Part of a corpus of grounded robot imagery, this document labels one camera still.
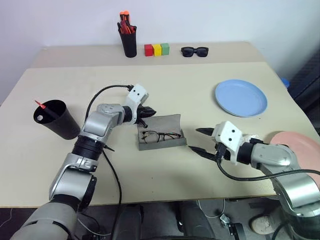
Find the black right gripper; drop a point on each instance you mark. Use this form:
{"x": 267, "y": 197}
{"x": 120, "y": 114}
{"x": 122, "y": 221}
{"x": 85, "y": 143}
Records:
{"x": 221, "y": 153}

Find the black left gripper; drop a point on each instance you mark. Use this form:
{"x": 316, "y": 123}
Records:
{"x": 141, "y": 112}

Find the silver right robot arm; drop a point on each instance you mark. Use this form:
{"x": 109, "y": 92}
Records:
{"x": 275, "y": 155}

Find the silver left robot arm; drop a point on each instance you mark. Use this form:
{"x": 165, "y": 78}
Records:
{"x": 97, "y": 122}

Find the grey felt glasses case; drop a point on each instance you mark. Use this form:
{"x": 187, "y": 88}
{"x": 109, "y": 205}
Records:
{"x": 162, "y": 122}

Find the wide black plastic cup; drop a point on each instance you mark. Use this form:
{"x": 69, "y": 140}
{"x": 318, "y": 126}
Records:
{"x": 62, "y": 125}

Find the blue plate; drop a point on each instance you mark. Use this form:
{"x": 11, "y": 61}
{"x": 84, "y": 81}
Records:
{"x": 240, "y": 97}

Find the red block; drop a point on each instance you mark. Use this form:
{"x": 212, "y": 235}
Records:
{"x": 148, "y": 50}

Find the yellow block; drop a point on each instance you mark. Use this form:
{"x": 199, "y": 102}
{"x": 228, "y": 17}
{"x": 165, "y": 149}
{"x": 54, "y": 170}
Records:
{"x": 157, "y": 50}

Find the green block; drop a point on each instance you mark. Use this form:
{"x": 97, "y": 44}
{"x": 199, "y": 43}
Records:
{"x": 165, "y": 49}

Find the tall black pen holder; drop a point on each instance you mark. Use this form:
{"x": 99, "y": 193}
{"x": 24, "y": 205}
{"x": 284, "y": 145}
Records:
{"x": 129, "y": 45}

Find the black sunglasses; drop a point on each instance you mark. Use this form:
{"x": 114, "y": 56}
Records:
{"x": 187, "y": 52}

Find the dark rounded shape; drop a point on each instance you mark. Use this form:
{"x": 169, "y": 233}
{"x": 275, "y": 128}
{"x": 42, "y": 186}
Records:
{"x": 128, "y": 222}
{"x": 191, "y": 220}

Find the metal clamp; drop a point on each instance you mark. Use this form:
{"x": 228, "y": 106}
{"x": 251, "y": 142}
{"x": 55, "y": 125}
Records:
{"x": 225, "y": 220}

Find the pink plate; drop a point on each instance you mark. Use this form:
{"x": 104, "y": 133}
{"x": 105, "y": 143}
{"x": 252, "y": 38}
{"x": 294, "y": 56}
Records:
{"x": 300, "y": 142}

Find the red and orange pens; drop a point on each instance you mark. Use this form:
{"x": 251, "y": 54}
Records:
{"x": 124, "y": 15}

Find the white shoe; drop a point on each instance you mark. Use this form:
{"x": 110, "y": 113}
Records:
{"x": 262, "y": 224}

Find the small blue object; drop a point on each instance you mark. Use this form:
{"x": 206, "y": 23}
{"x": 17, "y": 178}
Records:
{"x": 285, "y": 82}

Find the red marker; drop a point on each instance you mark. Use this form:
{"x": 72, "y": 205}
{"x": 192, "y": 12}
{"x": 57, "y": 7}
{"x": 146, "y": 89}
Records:
{"x": 46, "y": 109}

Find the black ribbed object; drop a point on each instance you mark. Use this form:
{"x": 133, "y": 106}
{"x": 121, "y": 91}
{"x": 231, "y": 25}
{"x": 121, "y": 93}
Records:
{"x": 307, "y": 85}

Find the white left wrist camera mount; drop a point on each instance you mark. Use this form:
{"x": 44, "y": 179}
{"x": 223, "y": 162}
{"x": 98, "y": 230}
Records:
{"x": 136, "y": 93}

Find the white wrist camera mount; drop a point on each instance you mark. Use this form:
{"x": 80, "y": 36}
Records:
{"x": 136, "y": 93}
{"x": 228, "y": 136}

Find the thin black frame eyeglasses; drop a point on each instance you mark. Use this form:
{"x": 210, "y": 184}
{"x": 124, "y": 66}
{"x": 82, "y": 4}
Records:
{"x": 150, "y": 136}

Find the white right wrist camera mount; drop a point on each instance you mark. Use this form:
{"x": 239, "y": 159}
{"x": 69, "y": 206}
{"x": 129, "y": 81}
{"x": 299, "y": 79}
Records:
{"x": 228, "y": 136}

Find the black bracket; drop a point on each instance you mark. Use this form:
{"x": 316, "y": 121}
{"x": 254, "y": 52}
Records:
{"x": 236, "y": 229}

